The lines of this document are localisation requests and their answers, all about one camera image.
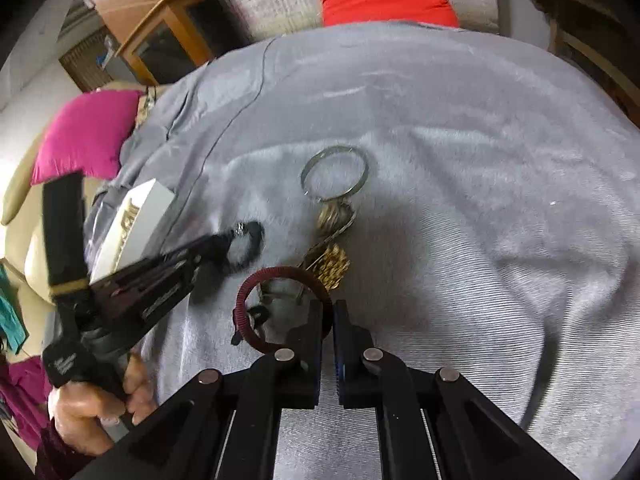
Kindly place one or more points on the white rectangular tray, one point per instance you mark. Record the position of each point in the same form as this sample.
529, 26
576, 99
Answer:
150, 200

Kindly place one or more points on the beige leather sofa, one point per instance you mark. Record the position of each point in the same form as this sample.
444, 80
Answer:
20, 195

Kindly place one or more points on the silver bangle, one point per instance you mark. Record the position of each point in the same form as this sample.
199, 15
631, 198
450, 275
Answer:
363, 167

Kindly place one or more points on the grey blanket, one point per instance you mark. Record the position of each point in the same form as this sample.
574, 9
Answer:
450, 185

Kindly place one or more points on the person's left hand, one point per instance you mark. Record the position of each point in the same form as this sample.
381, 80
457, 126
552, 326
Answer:
85, 420

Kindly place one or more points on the teal shirt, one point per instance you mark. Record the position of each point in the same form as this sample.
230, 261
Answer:
10, 320

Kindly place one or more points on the brown slatted partition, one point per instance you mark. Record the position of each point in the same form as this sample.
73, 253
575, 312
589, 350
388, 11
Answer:
80, 67

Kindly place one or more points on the magenta cushion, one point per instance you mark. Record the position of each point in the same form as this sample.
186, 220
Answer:
85, 135

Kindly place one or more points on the magenta cloth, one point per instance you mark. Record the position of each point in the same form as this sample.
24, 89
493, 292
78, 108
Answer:
22, 390

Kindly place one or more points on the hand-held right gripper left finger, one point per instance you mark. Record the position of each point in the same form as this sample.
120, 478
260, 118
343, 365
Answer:
312, 360

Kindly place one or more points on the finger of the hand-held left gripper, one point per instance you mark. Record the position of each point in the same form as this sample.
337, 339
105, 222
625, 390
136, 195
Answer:
212, 275
200, 247

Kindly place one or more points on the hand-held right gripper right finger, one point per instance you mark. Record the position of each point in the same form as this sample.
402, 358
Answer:
342, 360

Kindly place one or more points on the person's left forearm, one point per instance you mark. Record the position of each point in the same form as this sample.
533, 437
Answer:
60, 460

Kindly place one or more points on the grey refrigerator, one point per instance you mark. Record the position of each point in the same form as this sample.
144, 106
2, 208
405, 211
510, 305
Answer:
117, 67

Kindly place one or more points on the wooden shelf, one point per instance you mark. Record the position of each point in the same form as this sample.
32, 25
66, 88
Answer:
585, 55

